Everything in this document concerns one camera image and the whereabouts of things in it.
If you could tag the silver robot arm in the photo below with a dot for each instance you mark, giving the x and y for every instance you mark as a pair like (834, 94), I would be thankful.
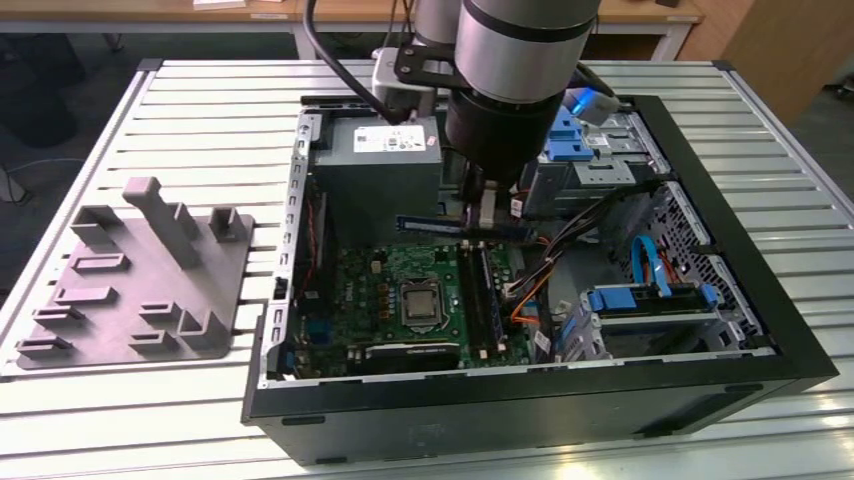
(521, 50)

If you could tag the blue drive latch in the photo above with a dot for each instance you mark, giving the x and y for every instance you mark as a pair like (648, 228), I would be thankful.
(568, 145)

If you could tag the silver drive cage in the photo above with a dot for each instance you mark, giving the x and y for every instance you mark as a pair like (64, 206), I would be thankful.
(601, 175)

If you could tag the grey power supply unit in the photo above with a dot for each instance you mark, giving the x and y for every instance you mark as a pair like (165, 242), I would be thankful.
(374, 200)

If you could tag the silver CPU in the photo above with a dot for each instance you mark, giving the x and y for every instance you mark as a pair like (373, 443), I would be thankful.
(419, 305)

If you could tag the hard disk in blue carrier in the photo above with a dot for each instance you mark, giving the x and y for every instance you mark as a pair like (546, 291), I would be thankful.
(610, 299)

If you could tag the green motherboard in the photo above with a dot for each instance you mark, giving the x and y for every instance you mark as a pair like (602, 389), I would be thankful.
(361, 300)

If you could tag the silver disk bay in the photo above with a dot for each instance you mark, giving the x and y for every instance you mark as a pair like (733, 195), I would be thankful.
(661, 318)

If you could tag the black graphics card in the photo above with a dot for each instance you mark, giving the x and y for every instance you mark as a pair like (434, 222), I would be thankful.
(410, 352)

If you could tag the wooden cabinet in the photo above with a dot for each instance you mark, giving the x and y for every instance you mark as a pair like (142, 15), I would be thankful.
(788, 50)

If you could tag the black PC case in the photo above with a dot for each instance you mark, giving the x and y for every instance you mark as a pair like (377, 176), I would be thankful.
(534, 415)

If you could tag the wooden desk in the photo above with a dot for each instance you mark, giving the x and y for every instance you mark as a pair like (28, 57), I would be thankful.
(134, 14)

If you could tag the grey parts rack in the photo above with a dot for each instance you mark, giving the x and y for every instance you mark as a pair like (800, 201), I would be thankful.
(134, 310)

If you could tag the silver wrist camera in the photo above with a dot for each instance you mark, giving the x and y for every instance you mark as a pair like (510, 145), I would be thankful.
(594, 107)
(387, 75)

